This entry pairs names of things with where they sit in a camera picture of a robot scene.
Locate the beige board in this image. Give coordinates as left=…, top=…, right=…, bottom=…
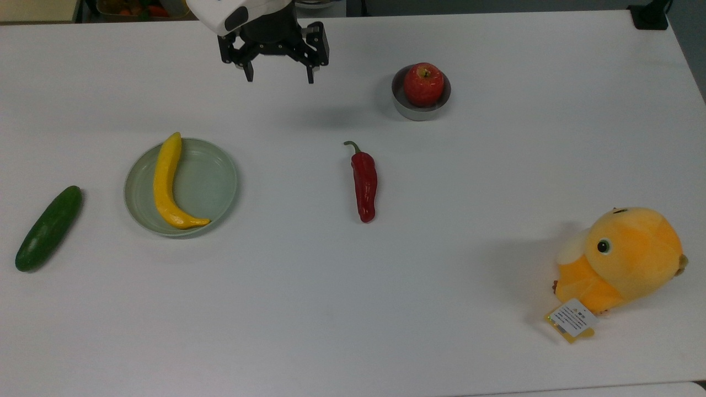
left=0, top=0, right=81, bottom=24

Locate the red apple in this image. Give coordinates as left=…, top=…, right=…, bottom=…
left=403, top=62, right=445, bottom=108

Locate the red chili pepper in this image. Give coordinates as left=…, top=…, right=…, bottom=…
left=343, top=141, right=378, bottom=224

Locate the small grey bowl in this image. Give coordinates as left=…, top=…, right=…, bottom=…
left=391, top=64, right=452, bottom=122

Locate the orange plush chick toy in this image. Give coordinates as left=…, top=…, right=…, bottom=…
left=552, top=207, right=689, bottom=316

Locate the white yellow hang tag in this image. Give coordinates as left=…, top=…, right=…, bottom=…
left=544, top=298, right=599, bottom=344

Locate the pale green plate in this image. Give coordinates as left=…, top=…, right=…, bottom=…
left=124, top=137, right=239, bottom=239

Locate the black clamp mount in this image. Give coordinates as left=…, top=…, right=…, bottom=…
left=628, top=0, right=670, bottom=30

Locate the yellow banana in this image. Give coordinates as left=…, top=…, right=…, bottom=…
left=153, top=132, right=211, bottom=230

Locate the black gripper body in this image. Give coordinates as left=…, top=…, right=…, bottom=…
left=217, top=0, right=330, bottom=69

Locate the green cucumber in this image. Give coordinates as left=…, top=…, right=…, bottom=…
left=15, top=185, right=83, bottom=273

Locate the grey round pedestal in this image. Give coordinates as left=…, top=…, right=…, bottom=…
left=295, top=0, right=347, bottom=18

